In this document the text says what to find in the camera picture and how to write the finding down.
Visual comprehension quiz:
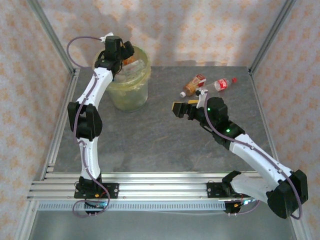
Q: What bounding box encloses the clear unlabelled plastic bottle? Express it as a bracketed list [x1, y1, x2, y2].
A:
[123, 59, 146, 76]

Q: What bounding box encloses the brown tea bottle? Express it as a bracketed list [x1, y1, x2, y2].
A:
[179, 73, 207, 98]

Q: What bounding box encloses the red label cola bottle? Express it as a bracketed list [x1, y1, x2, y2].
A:
[201, 77, 238, 93]

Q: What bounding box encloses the yellow-lined trash bin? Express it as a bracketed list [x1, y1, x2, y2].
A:
[93, 46, 152, 92]

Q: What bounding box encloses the translucent plastic bin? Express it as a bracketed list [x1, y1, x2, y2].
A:
[93, 46, 152, 113]

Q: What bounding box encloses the grey metal lower panel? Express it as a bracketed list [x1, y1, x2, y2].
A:
[27, 211, 298, 240]

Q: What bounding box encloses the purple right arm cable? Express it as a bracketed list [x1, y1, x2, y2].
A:
[203, 92, 305, 220]

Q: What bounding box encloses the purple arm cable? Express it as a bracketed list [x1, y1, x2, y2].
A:
[66, 36, 112, 218]
[203, 92, 305, 220]

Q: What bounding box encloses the aluminium table side rail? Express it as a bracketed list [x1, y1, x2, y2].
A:
[41, 68, 81, 180]
[248, 68, 286, 180]

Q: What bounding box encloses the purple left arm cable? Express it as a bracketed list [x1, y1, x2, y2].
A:
[66, 36, 112, 218]

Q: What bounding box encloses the aluminium frame post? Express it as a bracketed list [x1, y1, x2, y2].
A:
[26, 0, 76, 75]
[249, 0, 297, 75]

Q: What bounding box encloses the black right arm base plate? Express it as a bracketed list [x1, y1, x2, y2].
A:
[206, 182, 232, 200]

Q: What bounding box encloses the aluminium cross rail beam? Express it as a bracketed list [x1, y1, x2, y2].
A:
[26, 171, 300, 201]

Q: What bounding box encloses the grey slotted cable duct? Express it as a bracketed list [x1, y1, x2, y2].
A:
[37, 201, 227, 212]

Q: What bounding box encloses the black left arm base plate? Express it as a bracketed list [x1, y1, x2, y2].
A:
[74, 182, 120, 200]

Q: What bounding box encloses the aluminium frame leg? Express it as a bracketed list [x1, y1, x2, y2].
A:
[13, 199, 38, 240]
[286, 199, 312, 240]

